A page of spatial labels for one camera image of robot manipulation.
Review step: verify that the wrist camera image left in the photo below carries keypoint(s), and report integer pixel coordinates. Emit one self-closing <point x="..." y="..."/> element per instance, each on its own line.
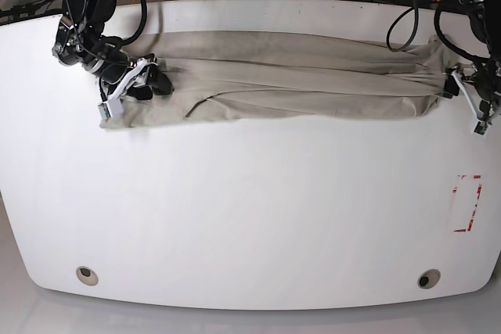
<point x="111" y="108"/>

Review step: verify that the beige T-shirt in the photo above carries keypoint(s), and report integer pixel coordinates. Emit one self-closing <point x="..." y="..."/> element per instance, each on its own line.
<point x="232" y="75"/>

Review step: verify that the left table cable grommet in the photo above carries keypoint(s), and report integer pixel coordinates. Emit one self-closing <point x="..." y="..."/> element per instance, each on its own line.
<point x="87" y="276"/>

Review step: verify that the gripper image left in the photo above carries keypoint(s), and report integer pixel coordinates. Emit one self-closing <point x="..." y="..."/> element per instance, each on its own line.
<point x="104" y="58"/>

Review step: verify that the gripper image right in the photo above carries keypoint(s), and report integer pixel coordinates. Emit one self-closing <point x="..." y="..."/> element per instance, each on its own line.
<point x="481" y="89"/>

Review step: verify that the right table cable grommet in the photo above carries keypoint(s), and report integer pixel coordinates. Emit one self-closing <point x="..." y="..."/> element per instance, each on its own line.
<point x="429" y="279"/>

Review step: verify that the table cable grommet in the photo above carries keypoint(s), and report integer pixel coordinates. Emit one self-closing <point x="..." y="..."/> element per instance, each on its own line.
<point x="87" y="276"/>
<point x="429" y="279"/>

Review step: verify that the red tape rectangle marking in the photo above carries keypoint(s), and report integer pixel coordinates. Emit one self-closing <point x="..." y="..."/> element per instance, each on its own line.
<point x="465" y="199"/>

